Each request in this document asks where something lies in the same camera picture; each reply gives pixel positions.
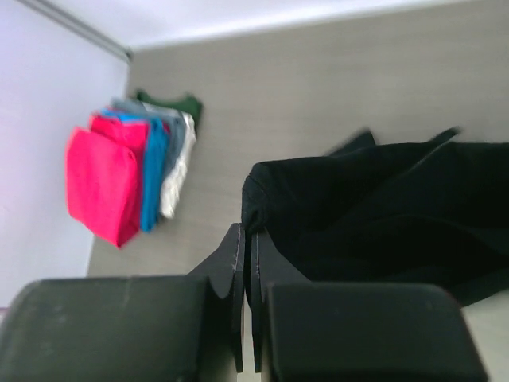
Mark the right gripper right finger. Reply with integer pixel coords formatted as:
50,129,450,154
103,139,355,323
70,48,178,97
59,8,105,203
249,232,488,381

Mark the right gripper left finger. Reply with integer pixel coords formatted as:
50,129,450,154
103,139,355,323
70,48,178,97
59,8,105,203
1,224,245,381

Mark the black t shirt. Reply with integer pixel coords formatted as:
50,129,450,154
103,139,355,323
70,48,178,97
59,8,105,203
242,128,508,306

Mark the folded white t shirt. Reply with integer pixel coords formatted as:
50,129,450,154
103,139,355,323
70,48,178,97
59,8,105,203
160,112,196,219

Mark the folded blue t shirt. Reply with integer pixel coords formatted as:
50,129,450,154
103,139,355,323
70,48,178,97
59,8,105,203
99,108,171,232

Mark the folded pink t shirt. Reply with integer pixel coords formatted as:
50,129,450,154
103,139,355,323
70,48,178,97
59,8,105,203
65,114,150,248

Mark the folded grey t shirt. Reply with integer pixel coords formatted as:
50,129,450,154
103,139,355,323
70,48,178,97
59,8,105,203
111,98,186,177

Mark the folded green t shirt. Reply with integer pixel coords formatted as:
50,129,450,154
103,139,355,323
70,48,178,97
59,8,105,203
132,89,204,129

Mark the left aluminium frame post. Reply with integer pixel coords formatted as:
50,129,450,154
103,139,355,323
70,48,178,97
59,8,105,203
19,0,132,63

